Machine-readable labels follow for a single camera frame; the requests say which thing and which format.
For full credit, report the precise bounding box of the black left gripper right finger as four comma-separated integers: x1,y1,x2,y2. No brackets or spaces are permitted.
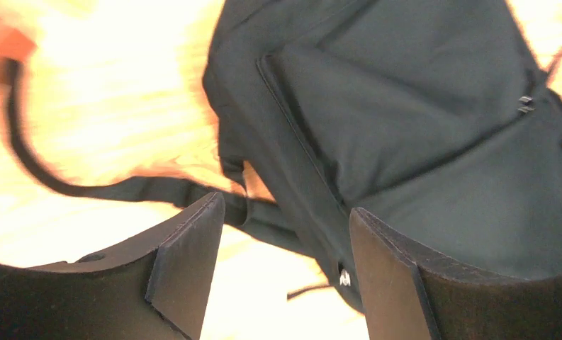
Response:
349,208,562,339

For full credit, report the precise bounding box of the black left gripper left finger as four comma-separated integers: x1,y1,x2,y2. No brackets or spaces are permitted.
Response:
0,193,225,339

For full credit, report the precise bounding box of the black backpack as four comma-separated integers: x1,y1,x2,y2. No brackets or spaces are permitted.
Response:
4,0,562,313

